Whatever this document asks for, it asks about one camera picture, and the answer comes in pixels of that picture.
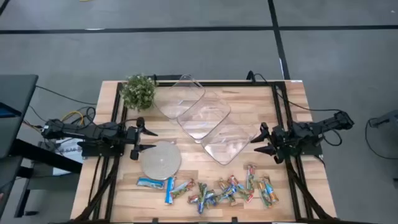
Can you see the blue granola bar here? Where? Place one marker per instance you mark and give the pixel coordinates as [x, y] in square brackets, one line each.
[169, 191]
[211, 196]
[150, 183]
[202, 189]

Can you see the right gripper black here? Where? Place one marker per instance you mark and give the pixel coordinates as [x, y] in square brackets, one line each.
[280, 140]

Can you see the black aluminium table frame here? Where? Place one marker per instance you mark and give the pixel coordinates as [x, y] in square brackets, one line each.
[233, 83]

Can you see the small black clamp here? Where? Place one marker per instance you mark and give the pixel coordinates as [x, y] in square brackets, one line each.
[155, 220]

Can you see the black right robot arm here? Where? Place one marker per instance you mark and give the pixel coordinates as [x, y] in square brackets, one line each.
[311, 127]

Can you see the grey chair base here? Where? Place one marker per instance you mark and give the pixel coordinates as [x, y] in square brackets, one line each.
[385, 119]

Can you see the black desk stand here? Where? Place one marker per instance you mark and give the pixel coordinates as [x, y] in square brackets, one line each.
[46, 157]

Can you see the white printed paper sheet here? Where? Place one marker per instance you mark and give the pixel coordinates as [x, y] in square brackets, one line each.
[70, 151]

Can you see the green potted plant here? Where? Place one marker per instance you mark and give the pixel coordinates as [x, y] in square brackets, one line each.
[138, 91]

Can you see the orange green granola bar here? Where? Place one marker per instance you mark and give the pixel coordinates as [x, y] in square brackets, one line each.
[263, 194]
[271, 191]
[228, 193]
[223, 184]

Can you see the blue screen edge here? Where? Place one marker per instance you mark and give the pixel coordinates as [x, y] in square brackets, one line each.
[4, 111]

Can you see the clear plastic bin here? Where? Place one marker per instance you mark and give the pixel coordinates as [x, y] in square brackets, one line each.
[230, 143]
[205, 115]
[177, 99]

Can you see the dark grey desk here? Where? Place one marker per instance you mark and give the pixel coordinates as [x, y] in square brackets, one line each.
[15, 90]

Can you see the red green granola bar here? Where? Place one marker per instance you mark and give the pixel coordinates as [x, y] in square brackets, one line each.
[233, 180]
[183, 187]
[192, 199]
[247, 195]
[250, 177]

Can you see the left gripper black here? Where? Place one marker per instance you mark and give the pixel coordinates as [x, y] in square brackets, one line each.
[132, 136]

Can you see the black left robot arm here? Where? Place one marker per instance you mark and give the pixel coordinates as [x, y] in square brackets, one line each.
[93, 132]

